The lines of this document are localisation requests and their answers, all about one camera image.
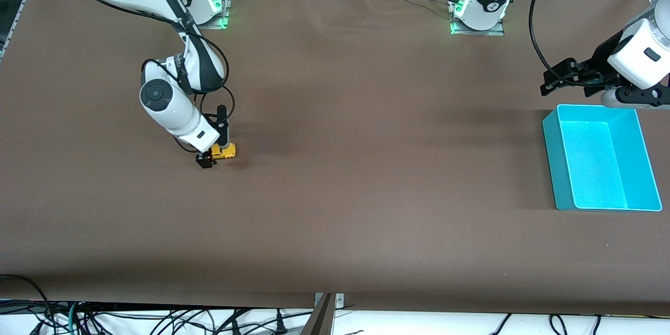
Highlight yellow beetle toy car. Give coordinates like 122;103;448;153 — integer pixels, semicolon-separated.
208;143;237;161

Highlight teal plastic bin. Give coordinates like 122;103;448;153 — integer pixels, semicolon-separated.
542;104;663;212

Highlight dark angled bar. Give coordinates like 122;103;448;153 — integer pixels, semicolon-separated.
300;293;336;335

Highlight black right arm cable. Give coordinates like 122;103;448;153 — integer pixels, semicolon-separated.
50;0;237;153

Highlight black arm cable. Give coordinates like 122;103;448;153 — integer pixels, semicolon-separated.
527;0;595;85
50;0;237;153

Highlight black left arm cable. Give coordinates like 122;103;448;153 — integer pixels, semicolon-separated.
527;0;595;85

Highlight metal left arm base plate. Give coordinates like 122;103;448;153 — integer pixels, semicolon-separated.
450;0;506;37

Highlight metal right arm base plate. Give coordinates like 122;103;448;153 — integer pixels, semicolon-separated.
196;0;231;30

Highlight black floor cable bundle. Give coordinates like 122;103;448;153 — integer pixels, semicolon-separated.
0;274;315;335

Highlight small metal edge bracket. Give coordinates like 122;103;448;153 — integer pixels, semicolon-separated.
314;293;345;308

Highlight black floor cable loops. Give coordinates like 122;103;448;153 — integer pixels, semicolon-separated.
487;313;602;335

